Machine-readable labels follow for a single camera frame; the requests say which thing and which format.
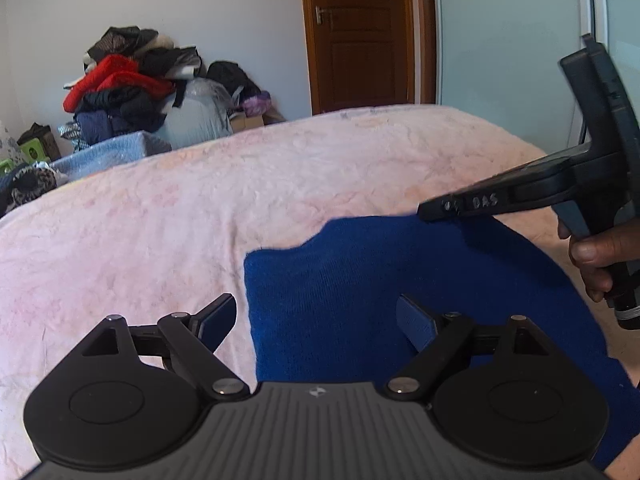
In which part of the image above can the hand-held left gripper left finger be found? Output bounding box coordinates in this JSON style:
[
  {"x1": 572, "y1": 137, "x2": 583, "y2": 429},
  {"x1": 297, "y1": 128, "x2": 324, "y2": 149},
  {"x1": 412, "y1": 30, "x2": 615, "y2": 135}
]
[{"x1": 80, "y1": 292, "x2": 251, "y2": 403}]

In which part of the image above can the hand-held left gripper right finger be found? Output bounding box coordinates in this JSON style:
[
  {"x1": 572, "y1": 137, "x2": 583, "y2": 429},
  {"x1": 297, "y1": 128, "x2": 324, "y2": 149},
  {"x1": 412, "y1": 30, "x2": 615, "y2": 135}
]
[{"x1": 387, "y1": 295, "x2": 552, "y2": 403}]

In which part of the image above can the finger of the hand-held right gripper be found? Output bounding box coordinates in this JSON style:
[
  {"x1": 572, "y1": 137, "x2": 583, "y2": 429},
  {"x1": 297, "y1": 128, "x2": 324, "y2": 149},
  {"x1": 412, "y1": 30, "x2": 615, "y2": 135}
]
[{"x1": 417, "y1": 142, "x2": 601, "y2": 223}]

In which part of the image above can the blue knit garment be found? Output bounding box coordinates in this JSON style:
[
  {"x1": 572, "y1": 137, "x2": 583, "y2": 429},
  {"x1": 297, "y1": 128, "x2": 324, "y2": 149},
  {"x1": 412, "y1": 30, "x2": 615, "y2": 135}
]
[{"x1": 243, "y1": 214, "x2": 640, "y2": 471}]

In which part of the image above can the pile of dark clothes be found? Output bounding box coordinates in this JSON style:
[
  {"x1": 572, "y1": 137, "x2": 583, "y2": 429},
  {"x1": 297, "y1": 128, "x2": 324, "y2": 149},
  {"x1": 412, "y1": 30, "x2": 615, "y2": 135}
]
[{"x1": 62, "y1": 25, "x2": 203, "y2": 146}]

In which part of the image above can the person's right hand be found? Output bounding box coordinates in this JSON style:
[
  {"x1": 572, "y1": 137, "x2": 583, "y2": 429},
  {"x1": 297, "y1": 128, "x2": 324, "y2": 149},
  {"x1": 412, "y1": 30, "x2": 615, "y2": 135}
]
[{"x1": 557, "y1": 219, "x2": 640, "y2": 304}]

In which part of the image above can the pink blanket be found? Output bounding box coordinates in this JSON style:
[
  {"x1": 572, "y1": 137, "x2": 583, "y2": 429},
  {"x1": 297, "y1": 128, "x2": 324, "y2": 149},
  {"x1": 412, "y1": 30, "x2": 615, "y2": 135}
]
[{"x1": 0, "y1": 104, "x2": 573, "y2": 480}]

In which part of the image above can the glass wardrobe door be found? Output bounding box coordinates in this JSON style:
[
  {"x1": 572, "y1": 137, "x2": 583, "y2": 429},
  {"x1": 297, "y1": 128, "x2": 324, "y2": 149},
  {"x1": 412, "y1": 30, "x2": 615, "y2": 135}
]
[{"x1": 432, "y1": 0, "x2": 640, "y2": 161}]

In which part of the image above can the wooden door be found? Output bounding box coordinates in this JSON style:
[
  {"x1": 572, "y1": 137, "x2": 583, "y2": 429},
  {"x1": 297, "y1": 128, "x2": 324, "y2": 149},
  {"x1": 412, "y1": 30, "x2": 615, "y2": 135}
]
[{"x1": 298, "y1": 0, "x2": 436, "y2": 116}]

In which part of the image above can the cardboard box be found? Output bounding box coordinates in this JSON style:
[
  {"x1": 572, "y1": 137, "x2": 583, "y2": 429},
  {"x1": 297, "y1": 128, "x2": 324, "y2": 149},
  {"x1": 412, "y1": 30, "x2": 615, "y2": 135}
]
[{"x1": 229, "y1": 110, "x2": 286, "y2": 136}]

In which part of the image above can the light blue blanket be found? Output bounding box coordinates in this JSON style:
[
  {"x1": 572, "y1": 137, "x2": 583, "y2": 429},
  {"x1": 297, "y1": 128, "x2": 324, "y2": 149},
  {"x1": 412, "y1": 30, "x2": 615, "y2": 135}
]
[{"x1": 50, "y1": 130, "x2": 173, "y2": 181}]

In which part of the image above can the grey plastic bundle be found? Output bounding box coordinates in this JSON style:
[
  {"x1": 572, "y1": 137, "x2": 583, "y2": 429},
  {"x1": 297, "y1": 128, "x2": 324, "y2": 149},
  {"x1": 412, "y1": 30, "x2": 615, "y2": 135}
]
[{"x1": 165, "y1": 77, "x2": 235, "y2": 150}]

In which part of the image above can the purple cloth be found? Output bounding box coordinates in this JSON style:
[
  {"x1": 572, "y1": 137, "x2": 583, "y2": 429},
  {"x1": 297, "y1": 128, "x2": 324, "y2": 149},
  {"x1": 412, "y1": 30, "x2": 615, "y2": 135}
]
[{"x1": 242, "y1": 91, "x2": 274, "y2": 116}]

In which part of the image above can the black white patterned cloth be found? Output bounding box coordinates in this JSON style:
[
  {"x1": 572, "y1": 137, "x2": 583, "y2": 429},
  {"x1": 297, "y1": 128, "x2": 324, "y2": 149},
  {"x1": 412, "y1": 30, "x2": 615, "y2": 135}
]
[{"x1": 0, "y1": 162, "x2": 69, "y2": 217}]

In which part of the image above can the black bag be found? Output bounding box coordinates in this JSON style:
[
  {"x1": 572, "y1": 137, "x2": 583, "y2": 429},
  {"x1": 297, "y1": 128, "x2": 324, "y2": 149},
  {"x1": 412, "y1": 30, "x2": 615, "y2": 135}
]
[{"x1": 206, "y1": 61, "x2": 261, "y2": 106}]

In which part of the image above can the green box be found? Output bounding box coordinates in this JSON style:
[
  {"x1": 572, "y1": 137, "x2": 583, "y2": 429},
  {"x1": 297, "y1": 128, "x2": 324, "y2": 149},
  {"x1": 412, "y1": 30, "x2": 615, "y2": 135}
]
[{"x1": 17, "y1": 122, "x2": 60, "y2": 162}]

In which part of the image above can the red garment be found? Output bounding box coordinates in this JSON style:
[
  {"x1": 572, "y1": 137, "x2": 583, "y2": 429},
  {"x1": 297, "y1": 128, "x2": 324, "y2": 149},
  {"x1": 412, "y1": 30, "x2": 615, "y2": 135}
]
[{"x1": 62, "y1": 55, "x2": 176, "y2": 114}]

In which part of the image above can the printed plastic bag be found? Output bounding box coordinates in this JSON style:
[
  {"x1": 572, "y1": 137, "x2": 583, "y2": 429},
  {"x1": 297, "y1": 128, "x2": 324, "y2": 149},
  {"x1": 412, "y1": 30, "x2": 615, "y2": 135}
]
[{"x1": 0, "y1": 121, "x2": 21, "y2": 163}]

